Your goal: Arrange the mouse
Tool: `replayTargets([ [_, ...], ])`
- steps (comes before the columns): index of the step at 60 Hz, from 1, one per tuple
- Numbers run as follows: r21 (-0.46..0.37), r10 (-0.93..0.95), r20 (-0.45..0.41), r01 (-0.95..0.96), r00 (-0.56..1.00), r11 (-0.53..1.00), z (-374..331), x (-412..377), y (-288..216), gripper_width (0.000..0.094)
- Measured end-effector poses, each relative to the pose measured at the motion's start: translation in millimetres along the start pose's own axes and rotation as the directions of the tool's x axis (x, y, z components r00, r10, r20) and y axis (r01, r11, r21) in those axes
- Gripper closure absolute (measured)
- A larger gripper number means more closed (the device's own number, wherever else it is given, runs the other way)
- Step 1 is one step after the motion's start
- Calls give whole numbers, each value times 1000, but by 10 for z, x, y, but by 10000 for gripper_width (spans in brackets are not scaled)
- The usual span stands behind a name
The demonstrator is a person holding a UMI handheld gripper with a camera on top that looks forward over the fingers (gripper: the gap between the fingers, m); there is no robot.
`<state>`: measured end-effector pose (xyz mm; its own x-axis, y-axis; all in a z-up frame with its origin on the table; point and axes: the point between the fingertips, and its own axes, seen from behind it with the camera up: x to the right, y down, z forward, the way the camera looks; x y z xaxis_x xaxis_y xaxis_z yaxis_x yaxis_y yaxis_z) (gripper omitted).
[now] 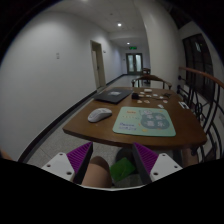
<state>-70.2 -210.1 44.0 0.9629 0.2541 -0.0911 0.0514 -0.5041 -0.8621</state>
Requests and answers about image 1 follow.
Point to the small black object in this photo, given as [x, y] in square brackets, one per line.
[135, 96]

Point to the beige side door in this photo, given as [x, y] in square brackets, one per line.
[98, 64]

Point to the brown wooden table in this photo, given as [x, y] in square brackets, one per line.
[189, 132]

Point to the white tag table edge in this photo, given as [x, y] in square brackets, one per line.
[183, 105]

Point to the white card on table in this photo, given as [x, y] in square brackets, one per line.
[148, 90]

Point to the green exit sign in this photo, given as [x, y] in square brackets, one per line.
[133, 48]

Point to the glass double door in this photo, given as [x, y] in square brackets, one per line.
[134, 63]

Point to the wooden chair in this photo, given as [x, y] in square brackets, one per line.
[151, 78]

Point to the green mouse pad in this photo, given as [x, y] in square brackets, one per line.
[138, 121]

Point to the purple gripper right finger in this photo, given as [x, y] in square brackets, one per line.
[152, 166]

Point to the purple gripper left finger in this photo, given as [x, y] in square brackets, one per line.
[71, 166]

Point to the white computer mouse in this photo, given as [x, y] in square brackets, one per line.
[99, 114]

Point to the green object under table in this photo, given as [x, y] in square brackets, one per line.
[121, 169]

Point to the dark window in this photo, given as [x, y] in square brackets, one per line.
[198, 57]

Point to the dark closed laptop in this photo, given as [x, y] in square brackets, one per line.
[114, 96]

